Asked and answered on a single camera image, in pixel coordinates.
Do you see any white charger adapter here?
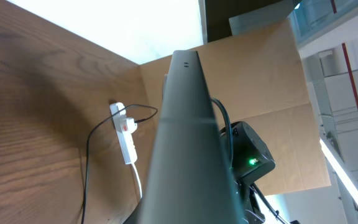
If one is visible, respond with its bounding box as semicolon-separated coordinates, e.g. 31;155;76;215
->
109;102;127;120

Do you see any ceiling light strip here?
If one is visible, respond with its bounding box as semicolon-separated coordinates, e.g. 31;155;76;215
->
319;134;358;206

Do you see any white power strip cord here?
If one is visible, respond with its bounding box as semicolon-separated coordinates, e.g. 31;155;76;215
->
131;162;144;200

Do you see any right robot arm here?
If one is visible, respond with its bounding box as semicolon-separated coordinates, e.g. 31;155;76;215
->
231;121;287;223

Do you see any black charger cable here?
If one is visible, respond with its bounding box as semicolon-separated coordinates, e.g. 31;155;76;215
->
80;103;159;224

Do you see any white power strip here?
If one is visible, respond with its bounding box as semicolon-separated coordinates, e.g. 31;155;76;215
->
113;116;137;164

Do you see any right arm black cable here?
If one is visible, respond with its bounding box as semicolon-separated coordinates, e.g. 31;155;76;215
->
210;96;234;169

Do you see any brown cardboard panel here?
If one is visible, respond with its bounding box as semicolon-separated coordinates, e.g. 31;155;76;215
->
140;19;332;197

